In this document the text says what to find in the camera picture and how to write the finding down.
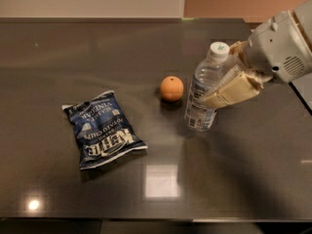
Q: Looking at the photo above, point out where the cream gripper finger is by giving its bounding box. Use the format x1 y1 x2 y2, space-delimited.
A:
200 64 263 109
230 41 251 68

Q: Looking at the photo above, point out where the blue Kettle chips bag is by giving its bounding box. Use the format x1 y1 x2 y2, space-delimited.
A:
62 91 147 171

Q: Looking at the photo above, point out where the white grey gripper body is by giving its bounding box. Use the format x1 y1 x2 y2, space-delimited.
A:
245 10 312 83

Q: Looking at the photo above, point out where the clear plastic water bottle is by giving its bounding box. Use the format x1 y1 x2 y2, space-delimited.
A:
184 42 230 132

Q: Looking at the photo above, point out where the orange fruit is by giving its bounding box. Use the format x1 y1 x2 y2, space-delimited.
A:
160 76 184 102

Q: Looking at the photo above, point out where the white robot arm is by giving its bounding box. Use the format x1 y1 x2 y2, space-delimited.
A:
200 0 312 109

